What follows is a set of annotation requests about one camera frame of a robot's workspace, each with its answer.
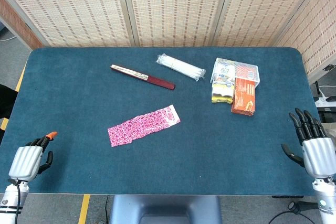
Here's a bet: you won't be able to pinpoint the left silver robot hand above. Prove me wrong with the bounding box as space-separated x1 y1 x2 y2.
8 131 58 183

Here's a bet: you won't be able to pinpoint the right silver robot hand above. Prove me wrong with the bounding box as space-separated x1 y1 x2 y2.
281 108 336 179

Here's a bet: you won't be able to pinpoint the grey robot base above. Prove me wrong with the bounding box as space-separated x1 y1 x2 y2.
109 195 223 224

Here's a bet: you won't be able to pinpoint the black object beside table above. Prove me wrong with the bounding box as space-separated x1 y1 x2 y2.
0 83 19 120

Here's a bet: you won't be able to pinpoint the orange cardboard box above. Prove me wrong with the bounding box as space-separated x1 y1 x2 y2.
230 66 257 117

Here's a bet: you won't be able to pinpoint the yellow packaged white rolls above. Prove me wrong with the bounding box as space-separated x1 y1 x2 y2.
211 60 236 104

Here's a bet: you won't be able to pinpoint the beige woven screen panel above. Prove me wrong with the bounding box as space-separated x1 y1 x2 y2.
274 0 336 78
120 0 235 48
0 0 136 48
212 0 329 48

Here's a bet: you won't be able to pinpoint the dark orange woven screen panel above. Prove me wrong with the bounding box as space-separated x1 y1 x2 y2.
0 0 44 49

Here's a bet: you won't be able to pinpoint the blue felt table mat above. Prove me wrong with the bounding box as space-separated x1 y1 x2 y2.
0 47 322 196

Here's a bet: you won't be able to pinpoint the maroon folded hand fan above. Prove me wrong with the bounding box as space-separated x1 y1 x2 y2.
110 63 176 91

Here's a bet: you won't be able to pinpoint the white straws plastic pack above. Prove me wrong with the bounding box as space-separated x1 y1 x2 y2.
156 52 206 82

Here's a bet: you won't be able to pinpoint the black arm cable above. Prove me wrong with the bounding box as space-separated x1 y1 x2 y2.
7 178 22 224

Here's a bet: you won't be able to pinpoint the black table crank handle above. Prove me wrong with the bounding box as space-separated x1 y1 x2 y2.
288 201 320 215

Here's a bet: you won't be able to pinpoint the black floor cable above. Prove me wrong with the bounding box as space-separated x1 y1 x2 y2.
267 211 321 224

